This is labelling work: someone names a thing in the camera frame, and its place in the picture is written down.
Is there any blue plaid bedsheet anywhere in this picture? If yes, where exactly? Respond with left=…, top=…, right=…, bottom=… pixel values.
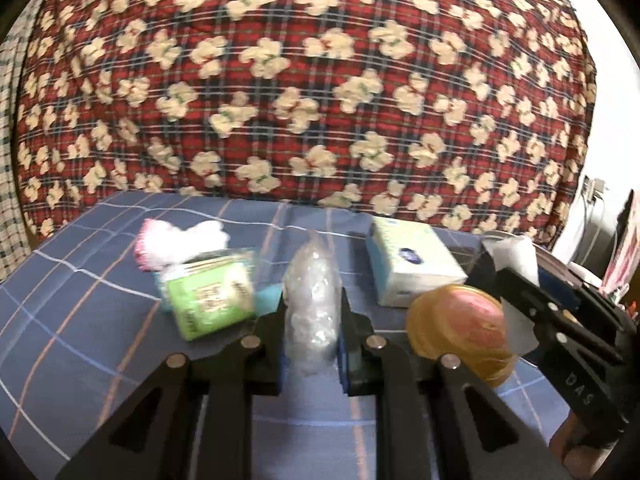
left=0, top=190, right=571, bottom=480

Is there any white cloth with pink trim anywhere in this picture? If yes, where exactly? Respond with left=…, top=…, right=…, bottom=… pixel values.
left=134, top=217, right=231, bottom=273

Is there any green tissue pack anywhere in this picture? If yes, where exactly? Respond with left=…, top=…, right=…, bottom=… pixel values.
left=160, top=250, right=258, bottom=342

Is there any dark round basin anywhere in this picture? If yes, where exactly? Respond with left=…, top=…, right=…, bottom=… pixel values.
left=450, top=232, right=608, bottom=306

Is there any blue sponge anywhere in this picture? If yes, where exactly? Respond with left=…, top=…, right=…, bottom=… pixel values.
left=252, top=282, right=286, bottom=318

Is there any green white checked cloth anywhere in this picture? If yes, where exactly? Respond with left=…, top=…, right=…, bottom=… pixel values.
left=0, top=0, right=46, bottom=281

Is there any clear bubble wrap bag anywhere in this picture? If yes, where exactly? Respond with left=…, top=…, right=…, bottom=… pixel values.
left=282, top=232, right=343, bottom=376

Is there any jar with gold lid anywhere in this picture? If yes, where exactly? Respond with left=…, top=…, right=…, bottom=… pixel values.
left=406, top=284, right=516, bottom=388

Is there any white towel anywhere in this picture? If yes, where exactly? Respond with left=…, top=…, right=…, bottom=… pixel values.
left=481, top=234, right=541, bottom=357

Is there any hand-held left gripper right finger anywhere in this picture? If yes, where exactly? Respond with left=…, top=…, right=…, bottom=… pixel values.
left=337, top=287, right=576, bottom=480

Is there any white wall socket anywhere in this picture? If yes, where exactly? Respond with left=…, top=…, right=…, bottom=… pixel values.
left=582, top=176, right=606, bottom=205

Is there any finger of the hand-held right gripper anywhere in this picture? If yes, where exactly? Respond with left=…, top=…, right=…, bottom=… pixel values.
left=537, top=267, right=626, bottom=316
left=492, top=267, right=621, bottom=366

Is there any white blue tissue box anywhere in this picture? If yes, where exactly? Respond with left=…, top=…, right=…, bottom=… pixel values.
left=365, top=216, right=468, bottom=308

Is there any pink patterned box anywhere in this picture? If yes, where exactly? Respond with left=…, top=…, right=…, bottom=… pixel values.
left=602, top=190, right=640, bottom=301

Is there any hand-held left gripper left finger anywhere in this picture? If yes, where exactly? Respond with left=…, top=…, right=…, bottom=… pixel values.
left=55, top=287, right=288, bottom=480

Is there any person's right hand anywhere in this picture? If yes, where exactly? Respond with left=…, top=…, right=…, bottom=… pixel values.
left=550, top=407, right=608, bottom=476

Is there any red plaid bear-print quilt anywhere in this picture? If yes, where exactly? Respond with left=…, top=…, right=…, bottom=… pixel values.
left=12, top=0, right=598, bottom=251

